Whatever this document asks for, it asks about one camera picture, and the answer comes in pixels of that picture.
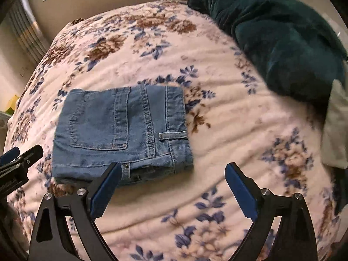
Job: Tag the floral fleece blanket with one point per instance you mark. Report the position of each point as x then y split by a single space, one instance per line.
231 114

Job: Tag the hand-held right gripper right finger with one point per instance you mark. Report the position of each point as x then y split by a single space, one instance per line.
240 193

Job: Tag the blue denim pants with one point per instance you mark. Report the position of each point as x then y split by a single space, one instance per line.
95 127

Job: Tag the dark teal blanket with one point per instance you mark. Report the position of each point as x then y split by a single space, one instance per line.
285 46

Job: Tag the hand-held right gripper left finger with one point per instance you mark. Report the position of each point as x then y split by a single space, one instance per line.
104 193

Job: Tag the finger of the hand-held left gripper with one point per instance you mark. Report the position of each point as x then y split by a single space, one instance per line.
8 155
32 153

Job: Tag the yellow green box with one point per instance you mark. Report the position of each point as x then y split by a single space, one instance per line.
13 104

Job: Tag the white cloth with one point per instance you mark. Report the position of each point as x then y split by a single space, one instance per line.
337 127

